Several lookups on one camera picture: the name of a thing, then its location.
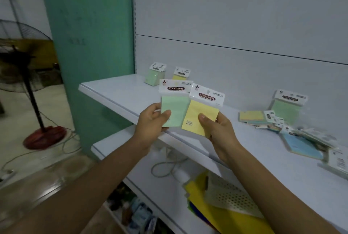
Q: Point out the person's right hand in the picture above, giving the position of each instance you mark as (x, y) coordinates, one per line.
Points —
(221, 138)

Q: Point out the person's left hand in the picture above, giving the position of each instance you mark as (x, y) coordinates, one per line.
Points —
(146, 130)

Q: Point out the person's left thumb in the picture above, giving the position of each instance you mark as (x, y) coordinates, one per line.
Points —
(163, 117)

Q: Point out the person's right thumb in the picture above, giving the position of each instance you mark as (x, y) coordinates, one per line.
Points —
(206, 121)

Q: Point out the yellow sticky note packet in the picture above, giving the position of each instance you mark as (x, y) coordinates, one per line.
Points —
(180, 73)
(195, 117)

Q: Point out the green sticky note packet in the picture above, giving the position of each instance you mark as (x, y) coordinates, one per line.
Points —
(152, 76)
(288, 108)
(176, 106)

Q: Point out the person's right forearm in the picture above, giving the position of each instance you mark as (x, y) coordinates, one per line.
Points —
(274, 195)

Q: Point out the person's left forearm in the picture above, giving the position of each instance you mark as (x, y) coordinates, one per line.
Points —
(81, 187)

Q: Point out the white metal shelf board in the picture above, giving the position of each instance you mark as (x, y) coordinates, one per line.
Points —
(272, 165)
(141, 168)

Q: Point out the white perforated plastic tray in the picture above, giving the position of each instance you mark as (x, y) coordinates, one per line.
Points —
(231, 195)

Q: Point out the slotted white shelf upright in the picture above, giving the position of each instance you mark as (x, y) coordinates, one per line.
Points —
(133, 24)

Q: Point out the pile of sticky note packs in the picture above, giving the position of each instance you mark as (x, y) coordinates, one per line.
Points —
(301, 144)

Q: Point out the assorted packaged goods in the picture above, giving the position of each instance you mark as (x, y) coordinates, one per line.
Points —
(133, 212)

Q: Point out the yellow plastic folder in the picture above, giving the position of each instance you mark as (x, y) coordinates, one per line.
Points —
(239, 223)

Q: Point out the white shelving back panel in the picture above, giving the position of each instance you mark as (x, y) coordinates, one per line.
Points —
(244, 19)

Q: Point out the black standing fan red base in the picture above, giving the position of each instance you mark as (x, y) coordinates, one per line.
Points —
(27, 78)

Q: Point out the white power strip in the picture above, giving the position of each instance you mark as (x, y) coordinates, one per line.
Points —
(6, 176)

